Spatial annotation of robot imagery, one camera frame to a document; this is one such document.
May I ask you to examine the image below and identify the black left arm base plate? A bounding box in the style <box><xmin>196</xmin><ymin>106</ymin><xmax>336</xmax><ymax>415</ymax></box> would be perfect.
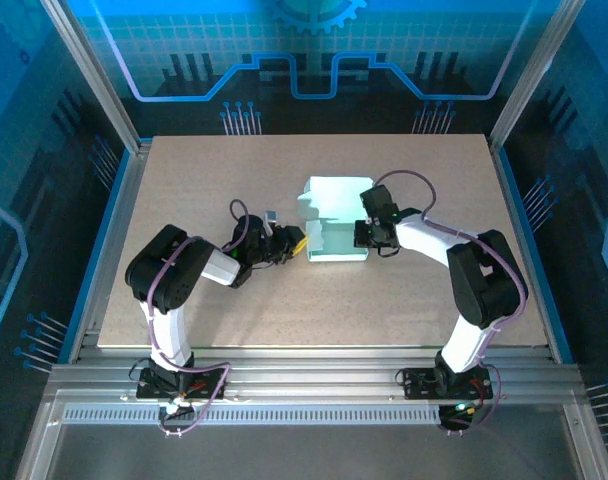
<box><xmin>135</xmin><ymin>366</ymin><xmax>231</xmax><ymax>401</ymax></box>

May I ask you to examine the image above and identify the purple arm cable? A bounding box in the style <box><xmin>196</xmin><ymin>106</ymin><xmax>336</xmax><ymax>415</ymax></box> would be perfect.
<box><xmin>146</xmin><ymin>198</ymin><xmax>251</xmax><ymax>439</ymax></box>
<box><xmin>373</xmin><ymin>169</ymin><xmax>530</xmax><ymax>437</ymax></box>

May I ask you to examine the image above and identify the light teal paper box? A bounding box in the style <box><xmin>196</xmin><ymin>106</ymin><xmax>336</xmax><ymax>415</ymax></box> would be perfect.
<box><xmin>296</xmin><ymin>174</ymin><xmax>376</xmax><ymax>265</ymax></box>

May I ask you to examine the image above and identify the coloured wire bundle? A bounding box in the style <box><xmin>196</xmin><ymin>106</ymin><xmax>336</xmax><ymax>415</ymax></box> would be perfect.
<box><xmin>158</xmin><ymin>382</ymin><xmax>208</xmax><ymax>419</ymax></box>
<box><xmin>438</xmin><ymin>399</ymin><xmax>485</xmax><ymax>434</ymax></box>

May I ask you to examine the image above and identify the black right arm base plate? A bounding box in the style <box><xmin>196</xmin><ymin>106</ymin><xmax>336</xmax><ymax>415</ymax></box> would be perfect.
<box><xmin>400</xmin><ymin>366</ymin><xmax>495</xmax><ymax>401</ymax></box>

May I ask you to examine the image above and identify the aluminium frame post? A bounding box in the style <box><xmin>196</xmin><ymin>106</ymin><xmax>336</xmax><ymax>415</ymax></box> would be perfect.
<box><xmin>486</xmin><ymin>0</ymin><xmax>588</xmax><ymax>154</ymax></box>
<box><xmin>38</xmin><ymin>0</ymin><xmax>153</xmax><ymax>154</ymax></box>

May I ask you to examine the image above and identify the grey metal lower shelf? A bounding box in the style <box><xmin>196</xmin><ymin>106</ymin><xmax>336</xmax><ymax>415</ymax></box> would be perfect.
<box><xmin>13</xmin><ymin>399</ymin><xmax>608</xmax><ymax>480</ymax></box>

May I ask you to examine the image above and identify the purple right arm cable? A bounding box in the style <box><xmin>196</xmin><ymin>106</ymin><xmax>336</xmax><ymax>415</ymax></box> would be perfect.
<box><xmin>373</xmin><ymin>169</ymin><xmax>530</xmax><ymax>437</ymax></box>

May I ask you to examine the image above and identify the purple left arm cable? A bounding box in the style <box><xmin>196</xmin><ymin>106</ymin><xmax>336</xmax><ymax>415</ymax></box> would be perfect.
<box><xmin>146</xmin><ymin>198</ymin><xmax>251</xmax><ymax>439</ymax></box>

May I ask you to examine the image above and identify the aluminium frame side rail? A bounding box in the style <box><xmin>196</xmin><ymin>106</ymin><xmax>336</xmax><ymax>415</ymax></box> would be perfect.
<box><xmin>487</xmin><ymin>137</ymin><xmax>563</xmax><ymax>364</ymax></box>
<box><xmin>66</xmin><ymin>139</ymin><xmax>153</xmax><ymax>364</ymax></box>

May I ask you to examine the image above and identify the slotted grey cable duct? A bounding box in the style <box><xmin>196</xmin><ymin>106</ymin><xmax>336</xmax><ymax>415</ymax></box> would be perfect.
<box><xmin>62</xmin><ymin>407</ymin><xmax>448</xmax><ymax>425</ymax></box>

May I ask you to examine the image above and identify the aluminium frame cross rail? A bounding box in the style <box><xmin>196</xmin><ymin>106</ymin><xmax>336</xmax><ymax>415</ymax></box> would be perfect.
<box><xmin>48</xmin><ymin>346</ymin><xmax>585</xmax><ymax>407</ymax></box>

